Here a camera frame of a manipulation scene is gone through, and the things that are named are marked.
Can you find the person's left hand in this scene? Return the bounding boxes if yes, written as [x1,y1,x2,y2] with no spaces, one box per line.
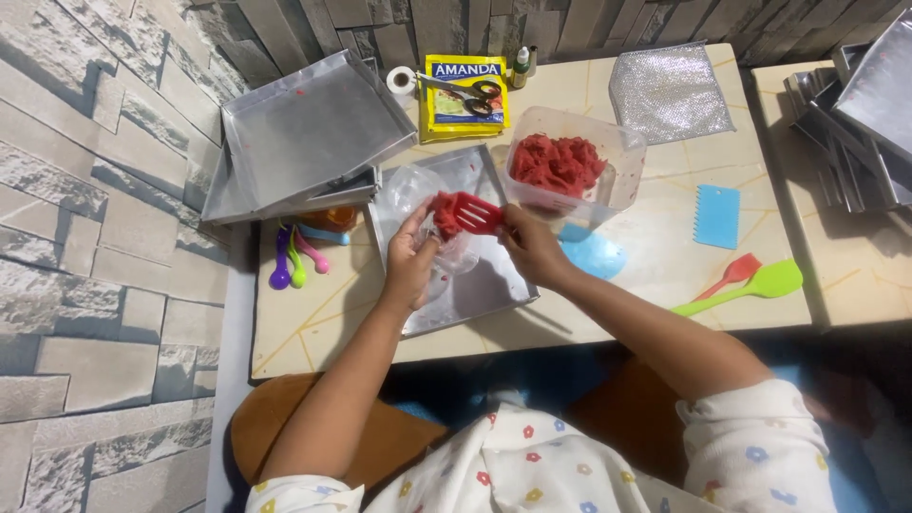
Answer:
[380,199,446,313]

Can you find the person's right hand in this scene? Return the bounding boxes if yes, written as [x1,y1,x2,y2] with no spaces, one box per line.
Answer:
[498,204,580,290]

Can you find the red slotted spatula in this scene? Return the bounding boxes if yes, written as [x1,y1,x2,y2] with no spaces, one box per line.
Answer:
[447,190,510,238]

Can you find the clear plastic bag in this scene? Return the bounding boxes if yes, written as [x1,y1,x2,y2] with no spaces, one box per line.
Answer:
[387,164,483,302]

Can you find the small metal baking tray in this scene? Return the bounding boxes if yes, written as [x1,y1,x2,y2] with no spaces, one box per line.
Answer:
[366,144,541,339]

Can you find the red dough lump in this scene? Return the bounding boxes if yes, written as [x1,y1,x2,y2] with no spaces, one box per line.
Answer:
[430,191,464,241]

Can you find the blue round lid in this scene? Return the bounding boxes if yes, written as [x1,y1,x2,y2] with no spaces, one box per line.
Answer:
[559,221,628,281]

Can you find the blue measuring spoon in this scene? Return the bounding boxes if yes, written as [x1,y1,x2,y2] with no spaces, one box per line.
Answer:
[298,222,352,247]

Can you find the orange jar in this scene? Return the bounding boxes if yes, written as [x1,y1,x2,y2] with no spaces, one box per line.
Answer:
[298,206,359,234]

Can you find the red dough mass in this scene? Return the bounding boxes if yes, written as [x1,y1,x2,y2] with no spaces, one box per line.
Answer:
[509,133,608,200]

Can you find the pink measuring spoon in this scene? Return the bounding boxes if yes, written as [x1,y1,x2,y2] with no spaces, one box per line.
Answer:
[294,228,332,276]

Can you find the green measuring spoon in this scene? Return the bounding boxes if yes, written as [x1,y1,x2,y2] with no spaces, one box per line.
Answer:
[287,227,308,290]

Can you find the purple measuring spoon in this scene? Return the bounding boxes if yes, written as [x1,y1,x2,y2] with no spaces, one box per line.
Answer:
[268,224,294,292]

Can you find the clear plastic container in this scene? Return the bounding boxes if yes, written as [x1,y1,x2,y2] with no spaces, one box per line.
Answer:
[502,106,648,223]

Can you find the large metal baking tray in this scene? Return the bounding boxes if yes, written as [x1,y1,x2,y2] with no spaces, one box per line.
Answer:
[201,141,383,227]
[220,49,420,209]

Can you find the white tape roll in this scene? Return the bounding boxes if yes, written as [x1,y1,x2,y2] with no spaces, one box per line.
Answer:
[385,66,418,98]

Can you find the green capped dropper bottle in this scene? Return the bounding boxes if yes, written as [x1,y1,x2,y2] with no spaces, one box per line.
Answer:
[510,46,532,90]

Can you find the blue comb scraper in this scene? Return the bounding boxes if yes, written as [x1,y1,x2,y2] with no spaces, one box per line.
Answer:
[693,184,742,251]

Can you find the yellow powder packets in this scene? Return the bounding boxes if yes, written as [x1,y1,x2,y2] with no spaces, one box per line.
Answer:
[419,54,511,144]

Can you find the small red silicone spatula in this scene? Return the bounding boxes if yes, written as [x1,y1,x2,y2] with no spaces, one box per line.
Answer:
[690,252,763,303]

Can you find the silver foil bag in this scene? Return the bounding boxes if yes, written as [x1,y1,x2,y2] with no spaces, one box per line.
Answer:
[608,40,737,146]

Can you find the white floral shirt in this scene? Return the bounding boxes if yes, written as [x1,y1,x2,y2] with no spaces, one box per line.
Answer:
[245,378,840,513]

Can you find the green silicone spatula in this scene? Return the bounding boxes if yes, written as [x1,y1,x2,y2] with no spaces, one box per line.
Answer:
[669,257,805,319]

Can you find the stack of metal trays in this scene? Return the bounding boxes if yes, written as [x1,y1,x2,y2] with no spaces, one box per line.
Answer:
[782,7,912,216]

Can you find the black handled scissors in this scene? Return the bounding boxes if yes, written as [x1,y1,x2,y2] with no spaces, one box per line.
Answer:
[416,71,504,119]

